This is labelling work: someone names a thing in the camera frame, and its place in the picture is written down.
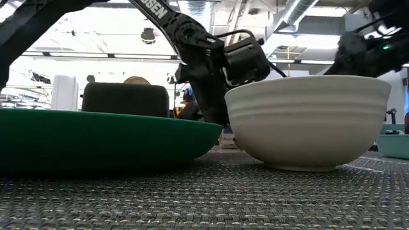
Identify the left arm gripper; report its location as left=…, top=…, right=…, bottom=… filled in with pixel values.
left=174, top=38, right=229, bottom=125

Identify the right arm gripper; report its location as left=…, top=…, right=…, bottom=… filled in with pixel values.
left=324, top=31, right=409, bottom=77

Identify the ceiling light strip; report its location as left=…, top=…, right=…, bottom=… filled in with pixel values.
left=268, top=57, right=336, bottom=66
left=20, top=50, right=183, bottom=63

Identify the person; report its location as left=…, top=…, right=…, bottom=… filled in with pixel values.
left=181, top=86, right=201, bottom=121

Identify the white ribbed bowl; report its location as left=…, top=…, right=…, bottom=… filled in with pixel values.
left=224, top=75, right=392, bottom=173

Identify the black tripod stand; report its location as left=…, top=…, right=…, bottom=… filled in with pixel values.
left=385, top=108, right=398, bottom=125

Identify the toast slice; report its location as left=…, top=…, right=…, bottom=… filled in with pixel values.
left=123, top=75, right=151, bottom=86

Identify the grey woven placemat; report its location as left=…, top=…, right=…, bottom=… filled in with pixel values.
left=0, top=147, right=409, bottom=230

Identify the teal tray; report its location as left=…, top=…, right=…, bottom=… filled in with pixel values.
left=376, top=123, right=409, bottom=160

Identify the black ceiling dome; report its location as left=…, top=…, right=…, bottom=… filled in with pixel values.
left=140, top=27, right=157, bottom=45

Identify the green plate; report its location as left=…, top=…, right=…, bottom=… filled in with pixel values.
left=0, top=108, right=224, bottom=173

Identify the white cylindrical container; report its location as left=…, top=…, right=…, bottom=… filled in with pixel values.
left=50, top=74, right=79, bottom=111

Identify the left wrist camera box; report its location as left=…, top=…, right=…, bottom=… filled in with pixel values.
left=223, top=34, right=271, bottom=88

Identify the silver ventilation duct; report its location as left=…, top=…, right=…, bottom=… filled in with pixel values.
left=255, top=0, right=320, bottom=58

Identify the ribbed silver duct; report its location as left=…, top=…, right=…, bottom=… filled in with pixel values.
left=186, top=0, right=209, bottom=17

